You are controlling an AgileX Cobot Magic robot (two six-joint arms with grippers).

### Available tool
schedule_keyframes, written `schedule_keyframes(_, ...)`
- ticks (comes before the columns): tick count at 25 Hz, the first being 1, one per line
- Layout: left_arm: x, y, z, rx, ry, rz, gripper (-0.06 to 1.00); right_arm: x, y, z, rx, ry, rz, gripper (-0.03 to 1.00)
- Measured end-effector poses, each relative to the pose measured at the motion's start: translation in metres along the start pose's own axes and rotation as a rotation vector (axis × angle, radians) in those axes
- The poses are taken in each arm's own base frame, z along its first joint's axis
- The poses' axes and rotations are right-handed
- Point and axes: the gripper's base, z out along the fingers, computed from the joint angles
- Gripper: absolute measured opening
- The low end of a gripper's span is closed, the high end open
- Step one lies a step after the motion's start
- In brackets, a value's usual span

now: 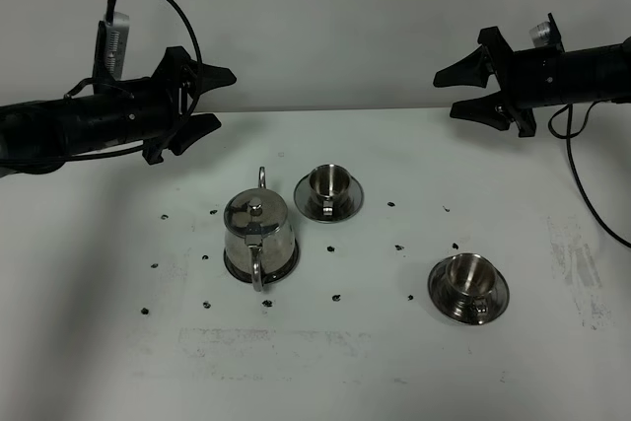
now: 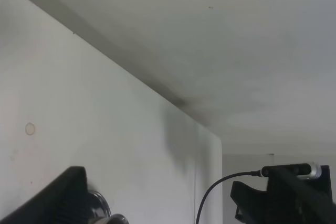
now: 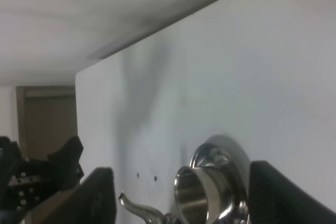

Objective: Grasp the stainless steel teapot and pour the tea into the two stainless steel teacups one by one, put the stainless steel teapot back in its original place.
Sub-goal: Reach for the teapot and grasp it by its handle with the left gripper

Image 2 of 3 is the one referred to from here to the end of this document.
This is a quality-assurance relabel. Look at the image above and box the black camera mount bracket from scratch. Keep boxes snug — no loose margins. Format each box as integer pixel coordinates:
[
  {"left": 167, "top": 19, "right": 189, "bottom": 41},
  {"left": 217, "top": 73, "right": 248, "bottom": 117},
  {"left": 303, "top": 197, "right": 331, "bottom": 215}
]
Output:
[{"left": 235, "top": 165, "right": 330, "bottom": 221}]

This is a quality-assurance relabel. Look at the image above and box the stainless steel teapot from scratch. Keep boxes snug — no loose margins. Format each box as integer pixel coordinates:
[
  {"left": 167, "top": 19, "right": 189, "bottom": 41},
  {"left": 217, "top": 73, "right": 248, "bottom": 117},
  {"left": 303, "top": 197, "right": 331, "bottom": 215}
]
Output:
[{"left": 84, "top": 184, "right": 129, "bottom": 224}]

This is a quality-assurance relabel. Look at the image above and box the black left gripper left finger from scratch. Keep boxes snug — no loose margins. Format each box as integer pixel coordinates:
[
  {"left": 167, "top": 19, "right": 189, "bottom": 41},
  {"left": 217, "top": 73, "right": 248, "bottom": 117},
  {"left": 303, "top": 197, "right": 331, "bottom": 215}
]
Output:
[{"left": 1, "top": 166, "right": 89, "bottom": 223}]

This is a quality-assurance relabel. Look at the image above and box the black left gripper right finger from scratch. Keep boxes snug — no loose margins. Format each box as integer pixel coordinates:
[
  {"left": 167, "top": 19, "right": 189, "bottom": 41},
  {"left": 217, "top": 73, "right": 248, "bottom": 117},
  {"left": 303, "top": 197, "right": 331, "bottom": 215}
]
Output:
[{"left": 230, "top": 168, "right": 336, "bottom": 224}]

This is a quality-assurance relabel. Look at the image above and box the black camera cable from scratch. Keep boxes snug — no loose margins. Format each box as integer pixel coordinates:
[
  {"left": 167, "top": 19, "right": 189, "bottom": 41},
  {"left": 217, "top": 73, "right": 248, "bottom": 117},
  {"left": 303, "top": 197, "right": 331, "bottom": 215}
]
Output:
[{"left": 195, "top": 170, "right": 263, "bottom": 224}]

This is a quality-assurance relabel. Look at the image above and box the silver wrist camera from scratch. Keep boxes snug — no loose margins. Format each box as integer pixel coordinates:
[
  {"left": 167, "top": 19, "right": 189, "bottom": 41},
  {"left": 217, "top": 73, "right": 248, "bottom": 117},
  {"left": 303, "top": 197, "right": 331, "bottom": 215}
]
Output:
[{"left": 260, "top": 163, "right": 322, "bottom": 179}]

